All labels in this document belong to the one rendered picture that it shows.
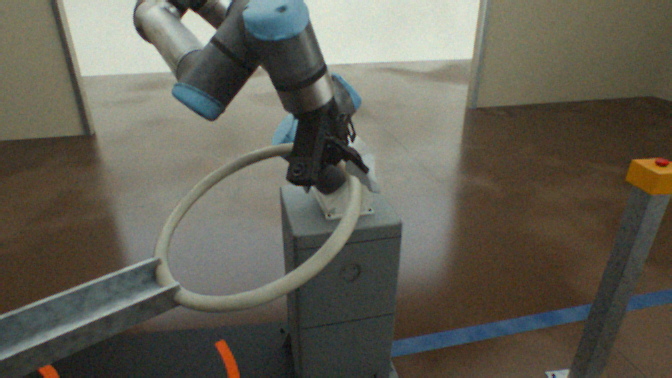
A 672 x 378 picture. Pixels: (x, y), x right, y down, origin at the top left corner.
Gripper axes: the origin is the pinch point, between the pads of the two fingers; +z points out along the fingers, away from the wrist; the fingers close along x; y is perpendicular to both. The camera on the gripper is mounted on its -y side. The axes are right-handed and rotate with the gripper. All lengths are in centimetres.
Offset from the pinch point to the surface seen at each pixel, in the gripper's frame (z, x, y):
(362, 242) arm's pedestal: 60, 23, 37
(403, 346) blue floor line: 146, 26, 42
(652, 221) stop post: 80, -70, 68
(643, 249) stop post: 91, -68, 64
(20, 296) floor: 90, 233, 9
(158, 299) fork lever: 2.9, 30.9, -24.8
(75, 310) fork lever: 1, 47, -31
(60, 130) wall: 110, 455, 216
